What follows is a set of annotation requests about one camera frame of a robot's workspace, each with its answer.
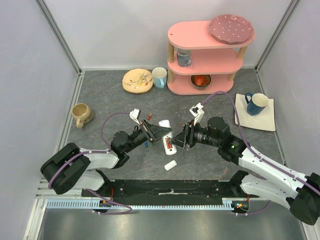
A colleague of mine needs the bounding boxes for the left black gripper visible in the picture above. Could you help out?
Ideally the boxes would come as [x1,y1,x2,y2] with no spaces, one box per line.
[124,118,172,153]

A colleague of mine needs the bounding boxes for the white remote control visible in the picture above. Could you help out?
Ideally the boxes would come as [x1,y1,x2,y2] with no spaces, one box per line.
[158,119,177,156]

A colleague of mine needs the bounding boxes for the white battery cover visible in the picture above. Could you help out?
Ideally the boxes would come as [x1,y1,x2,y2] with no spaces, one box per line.
[164,160,177,171]

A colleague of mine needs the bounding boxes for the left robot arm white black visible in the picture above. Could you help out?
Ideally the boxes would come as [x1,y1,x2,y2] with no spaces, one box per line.
[40,120,172,197]

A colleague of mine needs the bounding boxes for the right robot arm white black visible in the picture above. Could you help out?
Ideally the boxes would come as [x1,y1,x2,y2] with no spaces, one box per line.
[169,117,320,226]

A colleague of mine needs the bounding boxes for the yellow floral plate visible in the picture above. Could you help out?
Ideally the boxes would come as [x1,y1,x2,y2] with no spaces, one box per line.
[122,68,154,94]

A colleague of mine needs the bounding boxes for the light blue mug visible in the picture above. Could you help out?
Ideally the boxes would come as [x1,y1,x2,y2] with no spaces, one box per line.
[152,67,167,89]

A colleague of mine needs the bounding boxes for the orange cup in bowl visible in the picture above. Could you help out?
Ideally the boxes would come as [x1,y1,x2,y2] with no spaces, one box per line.
[193,75,210,87]

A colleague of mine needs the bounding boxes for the patterned dark bowl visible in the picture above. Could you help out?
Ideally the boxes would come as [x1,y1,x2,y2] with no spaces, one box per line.
[191,74,211,90]

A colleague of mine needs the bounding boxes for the pink three-tier shelf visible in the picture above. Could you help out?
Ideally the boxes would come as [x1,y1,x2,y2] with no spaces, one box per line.
[167,21,256,95]

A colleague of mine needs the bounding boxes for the beige ceramic mug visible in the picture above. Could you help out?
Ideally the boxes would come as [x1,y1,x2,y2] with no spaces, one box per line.
[71,103,93,129]

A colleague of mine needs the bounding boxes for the grey mug on shelf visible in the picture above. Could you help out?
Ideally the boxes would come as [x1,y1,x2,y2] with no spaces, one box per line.
[176,48,192,67]

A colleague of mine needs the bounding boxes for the dark blue mug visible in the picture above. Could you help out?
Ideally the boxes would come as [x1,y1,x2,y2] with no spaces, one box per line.
[244,92,269,116]

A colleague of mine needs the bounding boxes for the white square plate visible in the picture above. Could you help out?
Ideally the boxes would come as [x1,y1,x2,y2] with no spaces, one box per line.
[235,93,276,132]

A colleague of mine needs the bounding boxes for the pink polka dot plate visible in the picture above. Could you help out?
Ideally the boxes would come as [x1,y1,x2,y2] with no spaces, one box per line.
[208,14,254,45]

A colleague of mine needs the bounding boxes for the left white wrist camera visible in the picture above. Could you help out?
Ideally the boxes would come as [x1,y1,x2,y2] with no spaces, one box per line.
[129,108,141,125]

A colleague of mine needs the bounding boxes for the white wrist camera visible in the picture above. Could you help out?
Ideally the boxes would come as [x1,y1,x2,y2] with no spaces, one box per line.
[129,108,141,125]
[189,102,205,125]

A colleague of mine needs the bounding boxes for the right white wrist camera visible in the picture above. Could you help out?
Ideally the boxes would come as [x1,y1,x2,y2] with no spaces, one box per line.
[189,102,205,125]

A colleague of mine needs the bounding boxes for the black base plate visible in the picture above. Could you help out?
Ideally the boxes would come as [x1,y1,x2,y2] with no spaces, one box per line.
[96,179,247,206]

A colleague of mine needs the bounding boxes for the white slotted cable duct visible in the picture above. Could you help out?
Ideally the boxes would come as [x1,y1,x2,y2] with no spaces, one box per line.
[46,197,251,210]

